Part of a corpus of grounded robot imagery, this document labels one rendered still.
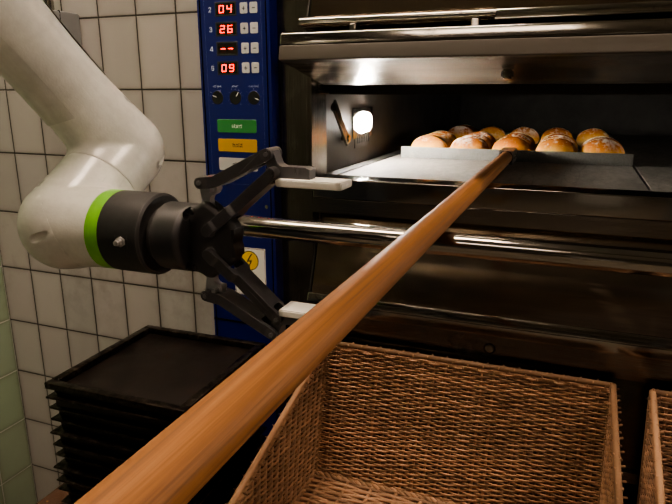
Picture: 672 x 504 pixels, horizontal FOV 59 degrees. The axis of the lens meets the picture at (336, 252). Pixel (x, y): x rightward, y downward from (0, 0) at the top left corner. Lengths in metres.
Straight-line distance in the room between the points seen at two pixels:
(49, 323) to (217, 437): 1.49
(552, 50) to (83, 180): 0.65
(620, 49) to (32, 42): 0.74
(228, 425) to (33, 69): 0.56
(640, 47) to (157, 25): 0.91
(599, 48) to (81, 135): 0.69
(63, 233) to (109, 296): 0.86
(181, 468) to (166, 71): 1.16
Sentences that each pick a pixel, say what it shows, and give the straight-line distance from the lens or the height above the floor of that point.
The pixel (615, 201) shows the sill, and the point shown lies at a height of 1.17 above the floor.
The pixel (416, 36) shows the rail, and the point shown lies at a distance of 0.98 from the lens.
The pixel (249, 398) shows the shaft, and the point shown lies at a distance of 0.30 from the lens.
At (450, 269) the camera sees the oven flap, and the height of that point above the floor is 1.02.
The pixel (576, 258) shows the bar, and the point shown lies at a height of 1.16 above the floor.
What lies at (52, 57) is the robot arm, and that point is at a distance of 0.77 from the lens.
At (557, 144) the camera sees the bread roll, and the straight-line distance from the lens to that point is 1.56.
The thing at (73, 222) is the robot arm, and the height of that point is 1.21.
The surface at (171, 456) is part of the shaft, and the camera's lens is 0.26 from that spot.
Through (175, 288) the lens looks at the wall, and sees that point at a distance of 1.44.
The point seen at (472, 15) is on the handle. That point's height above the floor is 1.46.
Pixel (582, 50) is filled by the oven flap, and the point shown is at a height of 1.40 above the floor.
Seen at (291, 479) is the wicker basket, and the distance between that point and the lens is 1.19.
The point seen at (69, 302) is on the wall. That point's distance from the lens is 1.68.
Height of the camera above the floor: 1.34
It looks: 15 degrees down
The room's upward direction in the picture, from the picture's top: straight up
